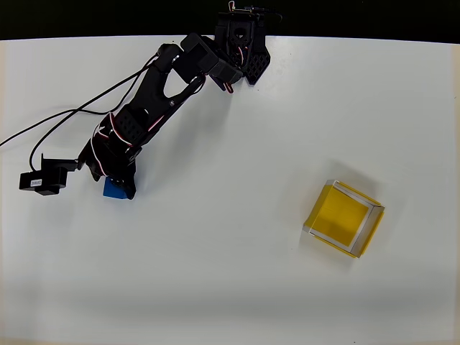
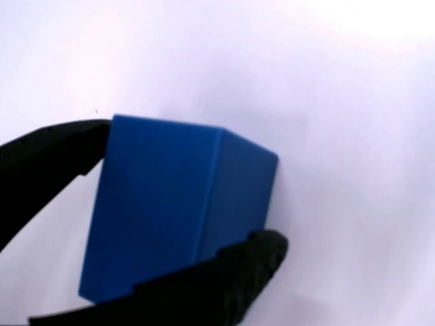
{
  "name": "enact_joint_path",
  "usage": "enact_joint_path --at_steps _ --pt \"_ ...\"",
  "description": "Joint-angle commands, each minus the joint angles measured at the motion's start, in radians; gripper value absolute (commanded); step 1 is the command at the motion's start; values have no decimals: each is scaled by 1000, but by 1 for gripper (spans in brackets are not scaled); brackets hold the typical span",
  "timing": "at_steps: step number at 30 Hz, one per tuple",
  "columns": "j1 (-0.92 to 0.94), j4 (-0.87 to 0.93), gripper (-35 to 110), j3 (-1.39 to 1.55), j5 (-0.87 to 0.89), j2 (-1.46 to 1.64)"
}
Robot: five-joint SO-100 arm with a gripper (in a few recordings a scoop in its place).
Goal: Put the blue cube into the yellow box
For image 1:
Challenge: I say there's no blue cube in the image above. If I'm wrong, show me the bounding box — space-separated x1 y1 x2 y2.
102 177 131 200

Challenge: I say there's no yellow open box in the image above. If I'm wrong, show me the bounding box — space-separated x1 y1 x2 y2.
303 178 387 259

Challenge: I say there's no black wrist-mounted camera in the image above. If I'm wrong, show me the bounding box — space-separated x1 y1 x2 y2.
18 153 78 197

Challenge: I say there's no thin black camera cable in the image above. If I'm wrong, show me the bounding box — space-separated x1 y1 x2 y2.
0 50 162 172

